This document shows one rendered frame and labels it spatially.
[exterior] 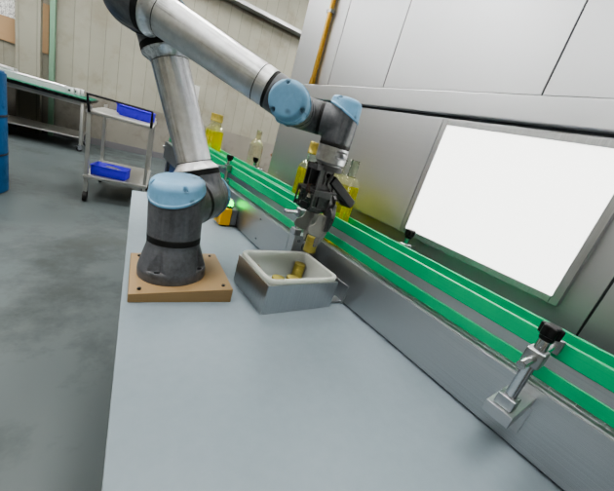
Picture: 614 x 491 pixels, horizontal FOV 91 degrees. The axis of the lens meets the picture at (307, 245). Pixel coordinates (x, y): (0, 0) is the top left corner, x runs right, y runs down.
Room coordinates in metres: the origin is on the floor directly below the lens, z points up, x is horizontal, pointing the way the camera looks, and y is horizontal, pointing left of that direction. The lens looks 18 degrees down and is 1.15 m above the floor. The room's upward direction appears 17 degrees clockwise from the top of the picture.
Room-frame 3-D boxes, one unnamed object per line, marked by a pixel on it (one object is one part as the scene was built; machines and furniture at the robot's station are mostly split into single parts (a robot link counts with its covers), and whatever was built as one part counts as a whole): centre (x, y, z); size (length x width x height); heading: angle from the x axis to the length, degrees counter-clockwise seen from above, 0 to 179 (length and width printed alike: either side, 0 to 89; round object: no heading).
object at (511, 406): (0.43, -0.39, 0.90); 0.17 x 0.05 x 0.23; 131
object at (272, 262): (0.76, 0.03, 0.80); 0.22 x 0.17 x 0.09; 131
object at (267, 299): (0.78, 0.01, 0.79); 0.27 x 0.17 x 0.08; 131
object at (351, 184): (0.99, -0.07, 0.99); 0.06 x 0.06 x 0.21; 41
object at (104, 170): (3.31, 2.23, 0.51); 1.09 x 0.64 x 1.03; 34
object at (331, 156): (0.78, 0.00, 1.14); 0.08 x 0.08 x 0.05
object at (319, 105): (0.76, 0.11, 1.21); 0.11 x 0.11 x 0.08; 89
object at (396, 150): (0.98, -0.26, 1.15); 0.90 x 0.03 x 0.34; 41
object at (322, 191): (0.77, 0.01, 1.06); 0.09 x 0.08 x 0.12; 133
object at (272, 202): (1.60, 0.62, 0.92); 1.75 x 0.01 x 0.08; 41
